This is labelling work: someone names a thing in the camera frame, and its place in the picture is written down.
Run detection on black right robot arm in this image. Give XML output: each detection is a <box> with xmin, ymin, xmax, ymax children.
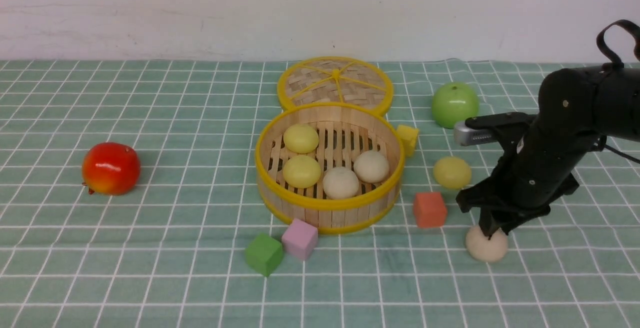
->
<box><xmin>455</xmin><ymin>64</ymin><xmax>640</xmax><ymax>238</ymax></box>

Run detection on orange cube block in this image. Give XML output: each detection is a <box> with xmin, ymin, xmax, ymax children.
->
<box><xmin>413</xmin><ymin>191</ymin><xmax>448</xmax><ymax>229</ymax></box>

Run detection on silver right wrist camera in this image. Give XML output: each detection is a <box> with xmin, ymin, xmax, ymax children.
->
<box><xmin>453</xmin><ymin>121</ymin><xmax>498</xmax><ymax>147</ymax></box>

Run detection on yellow bun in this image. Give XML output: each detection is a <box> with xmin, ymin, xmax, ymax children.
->
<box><xmin>432</xmin><ymin>155</ymin><xmax>473</xmax><ymax>191</ymax></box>
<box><xmin>282</xmin><ymin>155</ymin><xmax>323</xmax><ymax>189</ymax></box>
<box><xmin>282</xmin><ymin>123</ymin><xmax>319</xmax><ymax>154</ymax></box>

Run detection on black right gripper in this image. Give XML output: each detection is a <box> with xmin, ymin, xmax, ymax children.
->
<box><xmin>455</xmin><ymin>118</ymin><xmax>601</xmax><ymax>240</ymax></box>

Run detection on woven bamboo steamer lid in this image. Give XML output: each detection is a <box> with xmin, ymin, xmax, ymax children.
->
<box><xmin>276</xmin><ymin>56</ymin><xmax>394</xmax><ymax>116</ymax></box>

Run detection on green cube block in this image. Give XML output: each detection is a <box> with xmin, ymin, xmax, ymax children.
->
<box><xmin>244</xmin><ymin>233</ymin><xmax>284</xmax><ymax>278</ymax></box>

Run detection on white bun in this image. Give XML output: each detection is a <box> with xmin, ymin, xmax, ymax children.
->
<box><xmin>322</xmin><ymin>166</ymin><xmax>361</xmax><ymax>199</ymax></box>
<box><xmin>465</xmin><ymin>225</ymin><xmax>509</xmax><ymax>264</ymax></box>
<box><xmin>353</xmin><ymin>150</ymin><xmax>390</xmax><ymax>183</ymax></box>

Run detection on green checkered tablecloth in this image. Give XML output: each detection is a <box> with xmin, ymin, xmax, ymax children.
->
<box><xmin>0</xmin><ymin>59</ymin><xmax>640</xmax><ymax>328</ymax></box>

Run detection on yellow cube block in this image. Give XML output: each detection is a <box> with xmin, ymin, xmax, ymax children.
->
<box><xmin>396</xmin><ymin>124</ymin><xmax>419</xmax><ymax>157</ymax></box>

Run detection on green apple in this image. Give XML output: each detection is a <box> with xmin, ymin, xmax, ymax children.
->
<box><xmin>431</xmin><ymin>81</ymin><xmax>480</xmax><ymax>129</ymax></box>

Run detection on bamboo steamer tray yellow rim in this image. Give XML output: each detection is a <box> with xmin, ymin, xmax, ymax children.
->
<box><xmin>254</xmin><ymin>102</ymin><xmax>406</xmax><ymax>234</ymax></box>

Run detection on pink cube block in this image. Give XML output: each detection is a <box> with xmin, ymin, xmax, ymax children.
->
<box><xmin>281</xmin><ymin>218</ymin><xmax>319</xmax><ymax>261</ymax></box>

